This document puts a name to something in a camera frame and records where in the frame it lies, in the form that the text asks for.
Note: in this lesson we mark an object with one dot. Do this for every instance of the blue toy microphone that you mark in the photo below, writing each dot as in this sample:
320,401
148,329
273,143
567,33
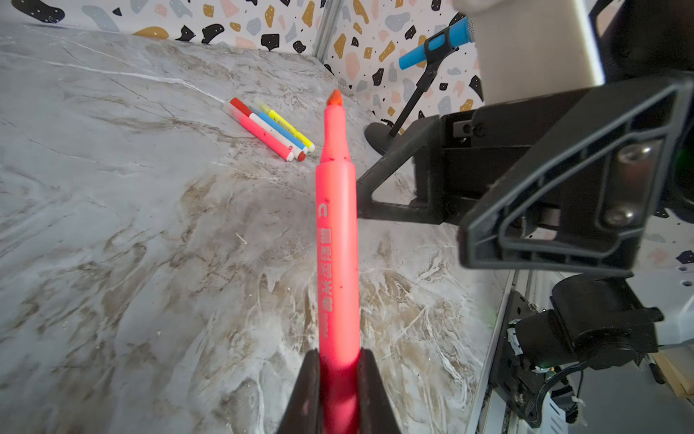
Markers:
440,45

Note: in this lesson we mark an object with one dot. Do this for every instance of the blue highlighter pen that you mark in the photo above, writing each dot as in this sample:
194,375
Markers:
299,146

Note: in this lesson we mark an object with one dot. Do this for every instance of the white marker pen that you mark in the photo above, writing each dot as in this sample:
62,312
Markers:
248,112

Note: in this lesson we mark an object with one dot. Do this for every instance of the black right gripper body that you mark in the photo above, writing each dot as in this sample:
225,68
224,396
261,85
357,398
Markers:
644,39

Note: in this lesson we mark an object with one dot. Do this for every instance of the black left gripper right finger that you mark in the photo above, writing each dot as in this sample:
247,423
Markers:
375,412

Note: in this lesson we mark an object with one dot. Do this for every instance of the aluminium corner post right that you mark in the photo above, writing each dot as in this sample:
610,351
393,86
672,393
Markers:
328,21

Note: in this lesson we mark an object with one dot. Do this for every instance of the yellow highlighter pen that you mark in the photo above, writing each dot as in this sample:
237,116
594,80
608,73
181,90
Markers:
285,124

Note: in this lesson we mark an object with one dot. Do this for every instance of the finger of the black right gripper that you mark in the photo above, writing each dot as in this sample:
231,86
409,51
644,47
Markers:
614,157
409,182

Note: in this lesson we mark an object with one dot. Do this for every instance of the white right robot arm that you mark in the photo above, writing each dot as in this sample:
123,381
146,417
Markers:
596,321

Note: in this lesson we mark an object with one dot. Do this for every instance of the pink highlighter pen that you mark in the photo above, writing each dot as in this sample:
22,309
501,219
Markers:
338,293
257,131

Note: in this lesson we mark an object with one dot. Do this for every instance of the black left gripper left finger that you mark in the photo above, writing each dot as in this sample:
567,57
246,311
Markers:
303,414

